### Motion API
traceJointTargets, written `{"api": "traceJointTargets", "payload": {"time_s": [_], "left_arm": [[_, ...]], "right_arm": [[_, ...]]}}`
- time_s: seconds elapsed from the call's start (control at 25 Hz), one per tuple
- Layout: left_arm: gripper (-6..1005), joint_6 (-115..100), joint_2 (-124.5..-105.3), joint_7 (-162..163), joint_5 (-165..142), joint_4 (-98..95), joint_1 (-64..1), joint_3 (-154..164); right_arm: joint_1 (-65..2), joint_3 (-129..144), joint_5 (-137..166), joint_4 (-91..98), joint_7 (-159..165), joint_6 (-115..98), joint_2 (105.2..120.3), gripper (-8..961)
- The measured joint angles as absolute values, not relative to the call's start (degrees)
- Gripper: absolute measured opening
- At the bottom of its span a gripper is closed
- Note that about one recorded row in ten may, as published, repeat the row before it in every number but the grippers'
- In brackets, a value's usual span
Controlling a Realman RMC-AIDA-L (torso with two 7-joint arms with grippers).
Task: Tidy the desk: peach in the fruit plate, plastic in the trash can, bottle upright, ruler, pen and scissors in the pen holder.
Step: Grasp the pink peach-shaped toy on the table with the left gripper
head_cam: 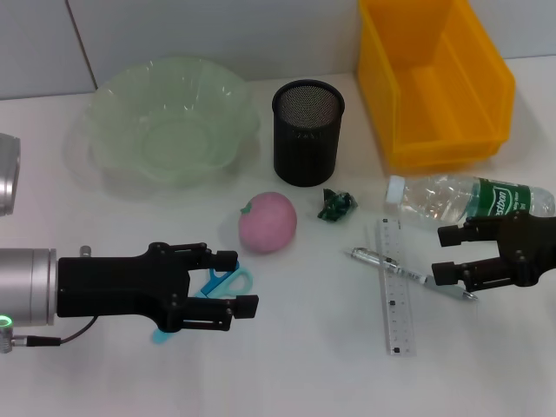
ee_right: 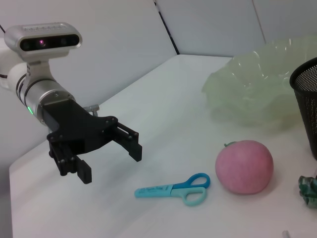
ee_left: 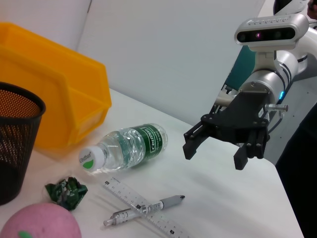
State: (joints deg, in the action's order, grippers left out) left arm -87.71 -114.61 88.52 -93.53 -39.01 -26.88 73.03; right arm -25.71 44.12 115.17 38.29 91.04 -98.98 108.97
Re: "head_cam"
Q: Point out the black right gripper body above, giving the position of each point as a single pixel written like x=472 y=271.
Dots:
x=530 y=247

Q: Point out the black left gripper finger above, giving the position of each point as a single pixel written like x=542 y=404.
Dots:
x=226 y=260
x=245 y=307

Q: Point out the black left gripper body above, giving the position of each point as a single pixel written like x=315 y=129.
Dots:
x=108 y=284

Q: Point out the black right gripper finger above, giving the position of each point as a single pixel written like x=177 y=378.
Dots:
x=452 y=234
x=447 y=273

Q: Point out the clear green-label water bottle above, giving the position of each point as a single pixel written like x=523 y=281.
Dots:
x=434 y=195

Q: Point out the pink peach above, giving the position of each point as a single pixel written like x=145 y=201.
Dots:
x=269 y=226

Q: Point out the green plastic wrapper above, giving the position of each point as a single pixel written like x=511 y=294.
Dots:
x=334 y=206

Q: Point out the blue teal scissors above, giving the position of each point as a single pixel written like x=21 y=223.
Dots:
x=250 y=281

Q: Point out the transparent plastic ruler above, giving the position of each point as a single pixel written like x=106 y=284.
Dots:
x=397 y=321

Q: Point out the clear grey ballpoint pen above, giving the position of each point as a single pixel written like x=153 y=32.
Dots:
x=369 y=257

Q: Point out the black mesh pen holder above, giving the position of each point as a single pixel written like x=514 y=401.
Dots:
x=304 y=160

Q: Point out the translucent green fruit plate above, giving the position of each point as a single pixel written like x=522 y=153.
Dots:
x=174 y=143

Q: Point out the yellow plastic bin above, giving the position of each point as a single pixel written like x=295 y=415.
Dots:
x=434 y=108

